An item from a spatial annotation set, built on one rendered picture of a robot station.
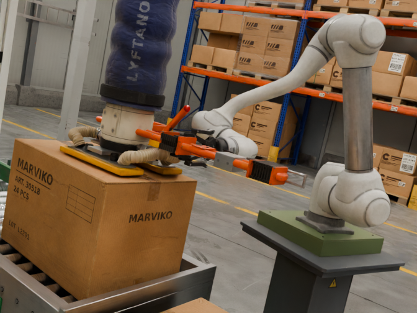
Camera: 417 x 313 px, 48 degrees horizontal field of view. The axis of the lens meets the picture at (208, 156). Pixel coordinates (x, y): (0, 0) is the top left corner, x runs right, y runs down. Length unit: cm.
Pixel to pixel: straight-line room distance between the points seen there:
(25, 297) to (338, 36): 132
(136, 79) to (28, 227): 68
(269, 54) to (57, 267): 820
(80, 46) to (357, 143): 337
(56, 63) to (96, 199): 1064
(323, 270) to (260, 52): 812
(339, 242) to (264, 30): 803
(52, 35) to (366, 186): 1065
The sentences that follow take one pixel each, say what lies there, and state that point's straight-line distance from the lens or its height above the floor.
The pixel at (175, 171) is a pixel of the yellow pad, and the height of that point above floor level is 97.
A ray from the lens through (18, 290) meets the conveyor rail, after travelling 161.
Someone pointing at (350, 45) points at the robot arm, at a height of 151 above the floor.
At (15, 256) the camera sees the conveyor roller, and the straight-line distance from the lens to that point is 188.
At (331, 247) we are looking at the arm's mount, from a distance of 188.
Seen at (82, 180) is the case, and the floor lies 92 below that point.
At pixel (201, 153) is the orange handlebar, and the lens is 141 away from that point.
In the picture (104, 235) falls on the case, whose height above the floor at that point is 78.
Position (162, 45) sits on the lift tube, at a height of 139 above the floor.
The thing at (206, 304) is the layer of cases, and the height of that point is 54.
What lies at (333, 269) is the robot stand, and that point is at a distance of 177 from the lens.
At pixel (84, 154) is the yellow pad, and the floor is 98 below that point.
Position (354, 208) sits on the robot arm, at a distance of 176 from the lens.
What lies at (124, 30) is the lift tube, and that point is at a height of 141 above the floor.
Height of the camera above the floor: 129
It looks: 8 degrees down
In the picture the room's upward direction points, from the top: 12 degrees clockwise
